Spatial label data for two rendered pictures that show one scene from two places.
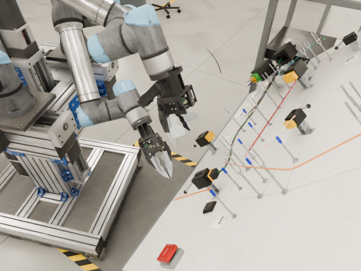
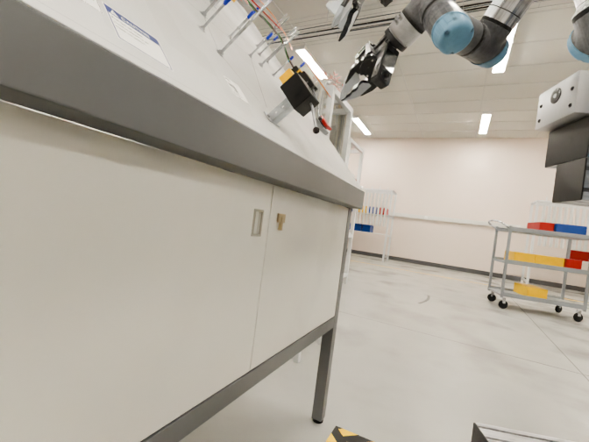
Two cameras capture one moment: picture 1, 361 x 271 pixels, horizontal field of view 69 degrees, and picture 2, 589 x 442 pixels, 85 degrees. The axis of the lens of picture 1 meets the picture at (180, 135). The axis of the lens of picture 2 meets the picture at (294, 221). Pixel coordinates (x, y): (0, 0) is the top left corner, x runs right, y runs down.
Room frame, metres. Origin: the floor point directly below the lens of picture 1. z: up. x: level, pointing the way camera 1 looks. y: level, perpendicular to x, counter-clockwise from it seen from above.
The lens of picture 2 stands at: (1.47, -0.15, 0.73)
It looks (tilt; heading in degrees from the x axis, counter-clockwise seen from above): 0 degrees down; 174
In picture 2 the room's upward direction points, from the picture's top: 7 degrees clockwise
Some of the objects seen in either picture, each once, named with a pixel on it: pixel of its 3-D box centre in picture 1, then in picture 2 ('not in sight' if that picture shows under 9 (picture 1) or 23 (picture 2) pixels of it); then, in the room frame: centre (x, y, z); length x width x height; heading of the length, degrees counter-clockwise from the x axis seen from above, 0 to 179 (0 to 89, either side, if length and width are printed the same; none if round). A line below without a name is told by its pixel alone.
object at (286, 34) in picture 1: (300, 47); not in sight; (1.46, -0.71, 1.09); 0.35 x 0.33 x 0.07; 148
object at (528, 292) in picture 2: not in sight; (530, 266); (-2.18, 3.17, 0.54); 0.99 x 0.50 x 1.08; 69
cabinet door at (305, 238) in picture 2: not in sight; (310, 267); (0.55, 0.00, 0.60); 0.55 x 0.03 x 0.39; 148
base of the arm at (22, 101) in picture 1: (10, 95); not in sight; (0.83, 0.67, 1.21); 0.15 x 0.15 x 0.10
